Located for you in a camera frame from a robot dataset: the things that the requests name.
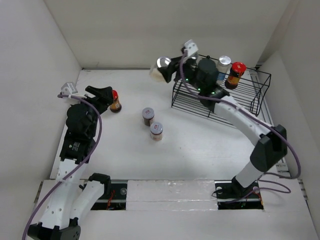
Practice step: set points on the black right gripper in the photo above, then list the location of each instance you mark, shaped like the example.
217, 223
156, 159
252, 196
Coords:
168, 71

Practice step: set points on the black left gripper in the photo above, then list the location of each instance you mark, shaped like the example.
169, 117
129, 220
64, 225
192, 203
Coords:
104, 99

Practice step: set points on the silver-lid white powder jar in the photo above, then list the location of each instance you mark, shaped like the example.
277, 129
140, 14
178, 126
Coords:
159, 71

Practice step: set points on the small red-cap brown bottle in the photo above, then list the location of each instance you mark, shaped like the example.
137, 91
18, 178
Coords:
116, 105

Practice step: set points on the silver-lid blue-label jar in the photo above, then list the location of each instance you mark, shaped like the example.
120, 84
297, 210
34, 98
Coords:
223, 64

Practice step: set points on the red-lid brown sauce bottle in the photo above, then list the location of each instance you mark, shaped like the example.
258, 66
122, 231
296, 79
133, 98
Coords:
236, 72

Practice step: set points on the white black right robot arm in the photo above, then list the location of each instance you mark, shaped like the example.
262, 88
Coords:
268, 141

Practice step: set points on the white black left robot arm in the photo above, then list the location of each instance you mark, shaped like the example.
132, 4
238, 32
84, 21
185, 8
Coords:
58, 215

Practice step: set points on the grey-lid dark sauce jar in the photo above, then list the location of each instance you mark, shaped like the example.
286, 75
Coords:
148, 115

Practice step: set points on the grey-lid reddish sauce jar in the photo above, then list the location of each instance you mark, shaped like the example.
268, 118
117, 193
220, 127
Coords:
156, 131

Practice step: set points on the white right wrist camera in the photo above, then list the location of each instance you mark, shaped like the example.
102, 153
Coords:
189, 49

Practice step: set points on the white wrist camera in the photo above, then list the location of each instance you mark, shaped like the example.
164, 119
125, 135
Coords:
69, 88
189, 49

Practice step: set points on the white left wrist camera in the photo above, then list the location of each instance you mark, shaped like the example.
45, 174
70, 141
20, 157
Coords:
69, 88

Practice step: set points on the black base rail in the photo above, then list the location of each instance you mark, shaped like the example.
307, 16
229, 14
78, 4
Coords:
171, 195

